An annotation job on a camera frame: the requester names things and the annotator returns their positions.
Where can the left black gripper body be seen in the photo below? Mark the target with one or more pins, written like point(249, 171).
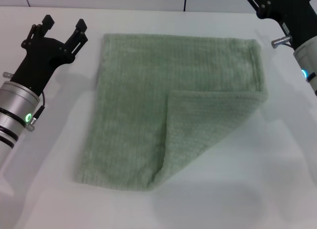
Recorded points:
point(39, 63)

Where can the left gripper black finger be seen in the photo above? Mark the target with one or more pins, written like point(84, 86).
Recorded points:
point(47, 21)
point(81, 25)

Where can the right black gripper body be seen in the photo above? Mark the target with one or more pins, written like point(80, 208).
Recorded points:
point(294, 13)

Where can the green terry towel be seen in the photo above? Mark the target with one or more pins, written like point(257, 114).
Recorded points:
point(148, 107)

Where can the silver metal connector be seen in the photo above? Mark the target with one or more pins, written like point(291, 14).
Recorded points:
point(280, 42)
point(7, 74)

